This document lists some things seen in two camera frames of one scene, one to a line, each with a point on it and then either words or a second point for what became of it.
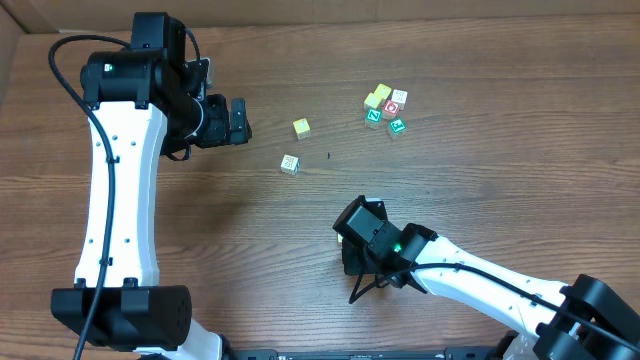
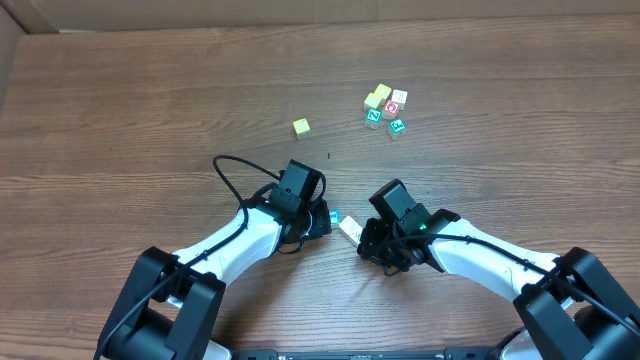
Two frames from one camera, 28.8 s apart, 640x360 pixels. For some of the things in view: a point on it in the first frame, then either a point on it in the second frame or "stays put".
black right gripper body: (351, 259) to (370, 240)
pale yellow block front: (372, 100) stays put
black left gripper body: (236, 121) to (322, 221)
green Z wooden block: (373, 117) stays put
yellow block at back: (383, 90) stays put
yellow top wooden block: (302, 129) stays put
